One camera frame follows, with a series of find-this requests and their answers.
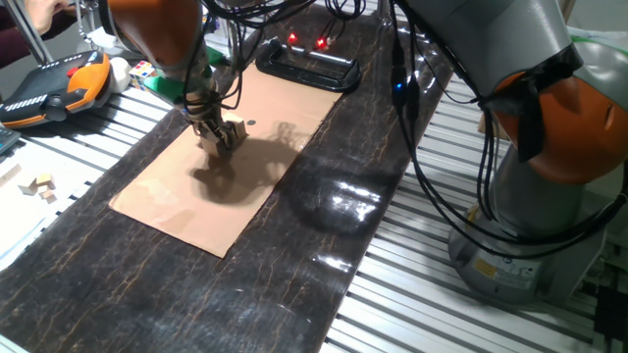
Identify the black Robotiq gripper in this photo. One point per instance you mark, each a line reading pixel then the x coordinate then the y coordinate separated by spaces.
pixel 203 114

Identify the light wooden cube block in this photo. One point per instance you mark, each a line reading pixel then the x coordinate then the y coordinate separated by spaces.
pixel 212 147
pixel 238 126

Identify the person forearm dark sleeve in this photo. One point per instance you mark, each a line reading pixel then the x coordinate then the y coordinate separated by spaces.
pixel 12 41

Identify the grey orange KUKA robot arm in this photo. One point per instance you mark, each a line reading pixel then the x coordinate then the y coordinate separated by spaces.
pixel 515 49

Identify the person hand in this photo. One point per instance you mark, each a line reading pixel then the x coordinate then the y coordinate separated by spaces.
pixel 44 12

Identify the brown cardboard sheet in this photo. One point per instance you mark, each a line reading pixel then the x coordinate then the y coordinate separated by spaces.
pixel 235 171

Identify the Rubik's cube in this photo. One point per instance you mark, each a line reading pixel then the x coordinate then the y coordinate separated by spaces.
pixel 140 73

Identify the dark marble pattern mat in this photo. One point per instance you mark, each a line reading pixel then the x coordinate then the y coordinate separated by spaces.
pixel 319 196

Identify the white ball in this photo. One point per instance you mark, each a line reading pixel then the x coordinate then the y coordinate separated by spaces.
pixel 120 73

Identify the small black sensor board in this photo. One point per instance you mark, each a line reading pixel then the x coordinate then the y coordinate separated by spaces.
pixel 292 38
pixel 321 43

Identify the orange black teach pendant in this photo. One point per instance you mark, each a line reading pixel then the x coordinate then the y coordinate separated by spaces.
pixel 54 93

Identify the grey metal pole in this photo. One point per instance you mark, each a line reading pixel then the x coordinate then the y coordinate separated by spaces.
pixel 83 19
pixel 27 29

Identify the small wooden stick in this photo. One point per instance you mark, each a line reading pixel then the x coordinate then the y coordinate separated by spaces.
pixel 10 175

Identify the white paper sheet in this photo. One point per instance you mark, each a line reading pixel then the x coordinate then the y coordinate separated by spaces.
pixel 19 225

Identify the taped flat cardboard box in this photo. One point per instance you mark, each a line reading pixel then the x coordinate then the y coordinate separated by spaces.
pixel 483 125

